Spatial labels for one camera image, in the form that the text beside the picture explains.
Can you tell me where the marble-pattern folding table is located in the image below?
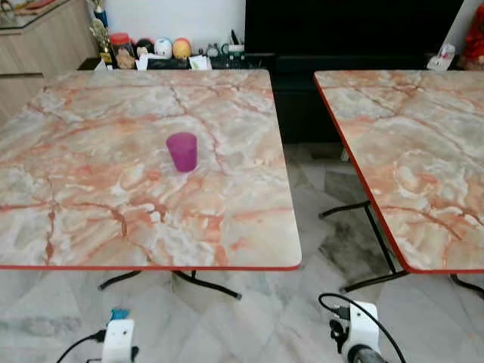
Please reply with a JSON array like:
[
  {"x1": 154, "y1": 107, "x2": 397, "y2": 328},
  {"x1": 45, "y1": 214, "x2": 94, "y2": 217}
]
[
  {"x1": 313, "y1": 70, "x2": 484, "y2": 298},
  {"x1": 0, "y1": 70, "x2": 303, "y2": 300}
]

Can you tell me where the purple plastic cup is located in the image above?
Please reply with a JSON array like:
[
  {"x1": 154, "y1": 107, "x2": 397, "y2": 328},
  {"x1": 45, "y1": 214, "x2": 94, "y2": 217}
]
[{"x1": 166, "y1": 132, "x2": 199, "y2": 173}]

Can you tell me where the flat black box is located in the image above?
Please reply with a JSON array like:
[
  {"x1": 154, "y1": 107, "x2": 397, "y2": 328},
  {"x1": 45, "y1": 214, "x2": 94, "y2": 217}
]
[{"x1": 147, "y1": 57, "x2": 191, "y2": 71}]

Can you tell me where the white pink packet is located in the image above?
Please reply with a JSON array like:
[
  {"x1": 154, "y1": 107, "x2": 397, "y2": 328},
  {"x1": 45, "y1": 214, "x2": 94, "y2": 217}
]
[{"x1": 427, "y1": 43, "x2": 458, "y2": 72}]

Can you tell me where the white paper card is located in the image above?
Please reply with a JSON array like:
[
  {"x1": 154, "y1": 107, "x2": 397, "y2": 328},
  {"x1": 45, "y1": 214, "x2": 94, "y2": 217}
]
[{"x1": 189, "y1": 55, "x2": 213, "y2": 72}]

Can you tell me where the red-lidded clear jar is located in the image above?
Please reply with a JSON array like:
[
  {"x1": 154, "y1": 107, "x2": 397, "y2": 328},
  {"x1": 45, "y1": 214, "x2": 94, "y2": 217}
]
[{"x1": 110, "y1": 33, "x2": 138, "y2": 71}]

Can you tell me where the white holder cup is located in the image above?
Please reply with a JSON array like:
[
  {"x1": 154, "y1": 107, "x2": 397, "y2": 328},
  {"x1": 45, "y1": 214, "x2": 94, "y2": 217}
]
[{"x1": 227, "y1": 29, "x2": 247, "y2": 56}]

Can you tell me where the black round plush toy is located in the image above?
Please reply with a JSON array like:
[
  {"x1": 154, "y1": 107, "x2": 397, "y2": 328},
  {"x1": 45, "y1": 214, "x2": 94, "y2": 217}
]
[{"x1": 135, "y1": 38, "x2": 156, "y2": 61}]

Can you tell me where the black television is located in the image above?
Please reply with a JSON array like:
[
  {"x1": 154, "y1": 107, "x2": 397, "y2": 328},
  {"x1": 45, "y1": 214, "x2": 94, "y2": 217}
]
[{"x1": 244, "y1": 0, "x2": 464, "y2": 56}]

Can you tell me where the white round plush toy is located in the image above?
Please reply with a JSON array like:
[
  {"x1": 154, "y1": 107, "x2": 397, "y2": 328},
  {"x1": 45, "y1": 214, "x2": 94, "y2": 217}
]
[{"x1": 154, "y1": 37, "x2": 174, "y2": 60}]

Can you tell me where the yellow round plush toy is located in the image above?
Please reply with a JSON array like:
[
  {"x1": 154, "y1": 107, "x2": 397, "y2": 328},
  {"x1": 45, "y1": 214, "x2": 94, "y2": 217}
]
[{"x1": 172, "y1": 38, "x2": 193, "y2": 61}]

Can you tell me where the small gold trophy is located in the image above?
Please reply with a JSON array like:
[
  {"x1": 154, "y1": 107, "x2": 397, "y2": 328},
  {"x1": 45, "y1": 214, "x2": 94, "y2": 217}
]
[{"x1": 89, "y1": 18, "x2": 113, "y2": 70}]

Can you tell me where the light wooden cabinet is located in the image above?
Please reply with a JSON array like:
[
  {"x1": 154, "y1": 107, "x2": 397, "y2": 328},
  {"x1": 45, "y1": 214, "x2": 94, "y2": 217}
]
[{"x1": 0, "y1": 0, "x2": 100, "y2": 126}]

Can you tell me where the red figurine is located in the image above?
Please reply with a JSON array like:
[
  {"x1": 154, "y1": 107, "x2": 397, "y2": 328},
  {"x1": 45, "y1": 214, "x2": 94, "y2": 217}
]
[{"x1": 459, "y1": 3, "x2": 484, "y2": 71}]

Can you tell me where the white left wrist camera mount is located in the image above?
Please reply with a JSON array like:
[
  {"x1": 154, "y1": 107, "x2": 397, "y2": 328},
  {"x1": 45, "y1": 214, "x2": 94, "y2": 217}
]
[{"x1": 102, "y1": 318, "x2": 136, "y2": 363}]

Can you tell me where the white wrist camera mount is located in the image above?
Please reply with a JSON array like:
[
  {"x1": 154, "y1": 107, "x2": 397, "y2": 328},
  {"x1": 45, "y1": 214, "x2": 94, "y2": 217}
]
[
  {"x1": 337, "y1": 301, "x2": 380, "y2": 358},
  {"x1": 102, "y1": 318, "x2": 136, "y2": 363}
]

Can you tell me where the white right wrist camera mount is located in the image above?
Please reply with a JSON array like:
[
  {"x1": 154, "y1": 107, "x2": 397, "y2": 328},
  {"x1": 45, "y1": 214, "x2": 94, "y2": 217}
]
[{"x1": 337, "y1": 301, "x2": 380, "y2": 358}]

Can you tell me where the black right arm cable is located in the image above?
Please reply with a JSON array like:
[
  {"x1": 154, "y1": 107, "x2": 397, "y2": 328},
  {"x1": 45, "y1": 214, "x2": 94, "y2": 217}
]
[{"x1": 318, "y1": 293, "x2": 408, "y2": 363}]

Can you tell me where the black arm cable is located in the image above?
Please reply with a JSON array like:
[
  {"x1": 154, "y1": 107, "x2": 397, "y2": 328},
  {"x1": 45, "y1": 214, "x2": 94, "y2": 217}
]
[
  {"x1": 318, "y1": 293, "x2": 408, "y2": 363},
  {"x1": 57, "y1": 329, "x2": 107, "y2": 363}
]

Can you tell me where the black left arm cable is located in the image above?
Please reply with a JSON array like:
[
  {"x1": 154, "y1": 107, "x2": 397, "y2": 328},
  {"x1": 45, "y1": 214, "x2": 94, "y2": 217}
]
[{"x1": 57, "y1": 329, "x2": 107, "y2": 363}]

